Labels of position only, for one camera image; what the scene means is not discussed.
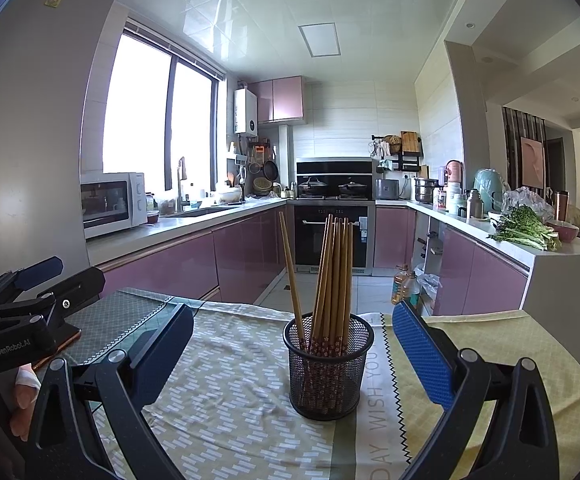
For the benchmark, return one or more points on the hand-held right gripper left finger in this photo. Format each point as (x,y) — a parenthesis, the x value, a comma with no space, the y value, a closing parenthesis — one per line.
(162,355)

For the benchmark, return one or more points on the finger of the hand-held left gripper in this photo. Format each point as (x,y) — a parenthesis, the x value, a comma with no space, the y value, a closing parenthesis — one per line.
(77,287)
(45,265)

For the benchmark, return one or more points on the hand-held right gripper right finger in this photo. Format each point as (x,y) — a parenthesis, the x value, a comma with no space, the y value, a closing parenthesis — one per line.
(422,355)

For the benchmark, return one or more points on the black mesh utensil holder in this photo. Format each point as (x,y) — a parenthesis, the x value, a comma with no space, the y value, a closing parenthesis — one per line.
(355,385)

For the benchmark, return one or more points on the bunch of wooden chopsticks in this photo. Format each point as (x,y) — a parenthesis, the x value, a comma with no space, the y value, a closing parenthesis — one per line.
(332,285)

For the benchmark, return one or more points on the person's left hand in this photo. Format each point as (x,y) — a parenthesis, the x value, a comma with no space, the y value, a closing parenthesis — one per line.
(25,382)

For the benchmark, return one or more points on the dark liquid bottle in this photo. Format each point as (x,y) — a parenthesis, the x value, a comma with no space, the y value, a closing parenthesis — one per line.
(412,290)

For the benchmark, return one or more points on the patterned beige tablecloth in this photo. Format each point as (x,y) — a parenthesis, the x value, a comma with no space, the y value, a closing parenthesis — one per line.
(230,350)

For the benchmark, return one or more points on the yellow cooking oil bottle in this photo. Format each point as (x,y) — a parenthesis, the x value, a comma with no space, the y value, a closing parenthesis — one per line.
(399,287)

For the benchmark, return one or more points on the pink base cabinet run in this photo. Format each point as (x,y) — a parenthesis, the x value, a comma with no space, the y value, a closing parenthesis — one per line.
(475,270)
(245,260)

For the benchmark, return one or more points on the grey refrigerator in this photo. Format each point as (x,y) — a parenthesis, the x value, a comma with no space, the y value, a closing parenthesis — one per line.
(30,160)

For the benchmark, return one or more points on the white microwave oven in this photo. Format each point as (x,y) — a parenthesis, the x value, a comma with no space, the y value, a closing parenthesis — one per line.
(137,200)

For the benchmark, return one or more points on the kitchen sink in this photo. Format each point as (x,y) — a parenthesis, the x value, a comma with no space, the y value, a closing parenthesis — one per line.
(205,210)

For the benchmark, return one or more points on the steel kitchen faucet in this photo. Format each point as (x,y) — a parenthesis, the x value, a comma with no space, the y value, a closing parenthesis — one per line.
(181,180)

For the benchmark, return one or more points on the white canister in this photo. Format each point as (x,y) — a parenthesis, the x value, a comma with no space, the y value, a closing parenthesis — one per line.
(456,199)

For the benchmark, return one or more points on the green leafy vegetables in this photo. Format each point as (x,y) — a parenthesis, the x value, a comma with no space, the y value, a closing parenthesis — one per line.
(522,230)

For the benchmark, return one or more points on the black built-in oven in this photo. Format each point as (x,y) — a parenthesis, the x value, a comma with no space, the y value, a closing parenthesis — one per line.
(310,240)

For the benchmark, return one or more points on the stainless steel pot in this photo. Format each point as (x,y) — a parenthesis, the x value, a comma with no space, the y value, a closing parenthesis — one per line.
(426,191)

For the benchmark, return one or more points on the silver countertop appliance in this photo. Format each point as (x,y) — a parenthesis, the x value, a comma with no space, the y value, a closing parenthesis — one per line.
(386,189)

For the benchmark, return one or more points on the white bowl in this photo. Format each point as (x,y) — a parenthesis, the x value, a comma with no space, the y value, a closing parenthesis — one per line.
(229,196)

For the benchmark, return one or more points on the teal countertop appliance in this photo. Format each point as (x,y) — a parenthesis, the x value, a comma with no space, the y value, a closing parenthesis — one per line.
(490,190)

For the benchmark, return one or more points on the kitchen window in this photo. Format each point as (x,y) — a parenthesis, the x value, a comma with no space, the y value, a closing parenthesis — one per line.
(135,110)

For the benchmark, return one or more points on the black lidded pot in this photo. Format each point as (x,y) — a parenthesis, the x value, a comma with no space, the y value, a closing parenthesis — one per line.
(312,185)
(352,186)

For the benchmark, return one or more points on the pink kettle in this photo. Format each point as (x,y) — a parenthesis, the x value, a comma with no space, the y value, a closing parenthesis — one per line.
(454,172)

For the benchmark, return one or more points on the clear plastic bag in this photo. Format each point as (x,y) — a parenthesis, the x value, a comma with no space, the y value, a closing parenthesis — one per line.
(527,200)

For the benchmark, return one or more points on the pink bowl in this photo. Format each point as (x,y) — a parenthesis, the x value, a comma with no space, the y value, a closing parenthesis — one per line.
(565,232)

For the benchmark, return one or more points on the brown tumbler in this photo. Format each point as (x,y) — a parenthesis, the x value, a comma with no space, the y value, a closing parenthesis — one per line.
(560,205)

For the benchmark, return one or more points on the black range hood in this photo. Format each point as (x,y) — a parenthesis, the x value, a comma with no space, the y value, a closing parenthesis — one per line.
(335,165)

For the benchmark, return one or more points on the wooden cutting board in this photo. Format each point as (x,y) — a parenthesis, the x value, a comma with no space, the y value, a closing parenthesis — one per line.
(410,142)

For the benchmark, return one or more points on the hanging black pan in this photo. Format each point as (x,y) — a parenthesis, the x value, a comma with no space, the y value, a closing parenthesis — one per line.
(270,171)

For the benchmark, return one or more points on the white water heater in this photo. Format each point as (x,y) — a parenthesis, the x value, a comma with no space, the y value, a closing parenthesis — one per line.
(246,110)

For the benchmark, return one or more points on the yellow fridge sticker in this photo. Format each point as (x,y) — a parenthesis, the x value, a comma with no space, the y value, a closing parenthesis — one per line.
(54,0)

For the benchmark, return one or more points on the ceiling light panel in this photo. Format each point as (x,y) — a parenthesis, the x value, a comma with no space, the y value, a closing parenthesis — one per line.
(320,40)

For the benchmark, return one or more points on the black wall rack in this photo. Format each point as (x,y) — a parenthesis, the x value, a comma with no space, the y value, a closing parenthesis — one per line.
(407,162)

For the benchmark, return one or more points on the pink wall picture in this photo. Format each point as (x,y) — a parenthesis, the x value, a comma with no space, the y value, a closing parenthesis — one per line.
(532,162)

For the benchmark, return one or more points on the pink wall cabinet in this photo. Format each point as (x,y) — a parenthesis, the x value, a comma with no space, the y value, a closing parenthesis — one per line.
(285,97)

